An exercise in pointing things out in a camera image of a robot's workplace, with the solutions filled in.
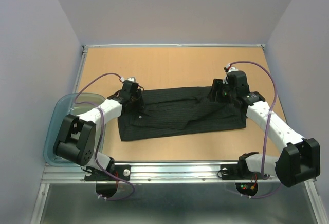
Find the clear teal plastic bin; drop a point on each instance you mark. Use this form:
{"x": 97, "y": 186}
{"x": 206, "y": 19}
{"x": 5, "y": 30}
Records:
{"x": 68, "y": 104}

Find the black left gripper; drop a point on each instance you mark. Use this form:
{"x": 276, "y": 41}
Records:
{"x": 140, "y": 103}

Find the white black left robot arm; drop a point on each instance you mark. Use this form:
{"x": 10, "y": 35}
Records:
{"x": 76, "y": 138}

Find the black pinstriped long sleeve shirt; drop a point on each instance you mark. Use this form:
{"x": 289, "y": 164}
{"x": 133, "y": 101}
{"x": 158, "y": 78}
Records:
{"x": 178, "y": 111}

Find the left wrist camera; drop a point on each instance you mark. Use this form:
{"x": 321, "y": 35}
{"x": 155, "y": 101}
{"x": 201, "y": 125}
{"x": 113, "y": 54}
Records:
{"x": 131, "y": 79}

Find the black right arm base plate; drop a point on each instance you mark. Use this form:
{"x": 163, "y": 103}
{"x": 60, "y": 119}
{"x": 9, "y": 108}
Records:
{"x": 237, "y": 172}

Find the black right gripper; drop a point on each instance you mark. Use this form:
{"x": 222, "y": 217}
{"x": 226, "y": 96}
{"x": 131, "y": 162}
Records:
{"x": 218, "y": 85}

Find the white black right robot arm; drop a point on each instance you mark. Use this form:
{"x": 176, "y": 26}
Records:
{"x": 299, "y": 158}

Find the aluminium front mounting rail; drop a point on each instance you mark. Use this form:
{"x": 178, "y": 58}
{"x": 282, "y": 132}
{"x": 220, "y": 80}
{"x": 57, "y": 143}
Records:
{"x": 147, "y": 172}

